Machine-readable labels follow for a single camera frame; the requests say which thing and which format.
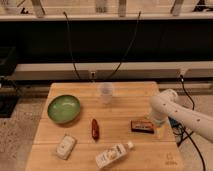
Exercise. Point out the white ceramic cup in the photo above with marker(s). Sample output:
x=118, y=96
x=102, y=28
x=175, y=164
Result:
x=106, y=92

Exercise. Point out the green bowl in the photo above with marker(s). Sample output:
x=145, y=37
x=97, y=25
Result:
x=63, y=109

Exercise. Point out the right white wall outlet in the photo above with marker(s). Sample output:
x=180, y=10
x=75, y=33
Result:
x=183, y=72

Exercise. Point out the white plastic bottle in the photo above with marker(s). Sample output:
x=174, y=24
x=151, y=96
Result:
x=113, y=154

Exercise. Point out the dark rectangular eraser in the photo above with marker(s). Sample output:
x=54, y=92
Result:
x=142, y=126

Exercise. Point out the black equipment on left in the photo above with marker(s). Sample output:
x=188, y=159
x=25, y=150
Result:
x=8, y=64

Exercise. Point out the red chili pepper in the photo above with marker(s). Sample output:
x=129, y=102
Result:
x=95, y=129

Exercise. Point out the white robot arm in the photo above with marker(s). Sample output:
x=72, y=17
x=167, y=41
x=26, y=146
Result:
x=164, y=104

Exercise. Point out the white wall outlet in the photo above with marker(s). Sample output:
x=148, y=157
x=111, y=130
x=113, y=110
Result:
x=183, y=72
x=92, y=75

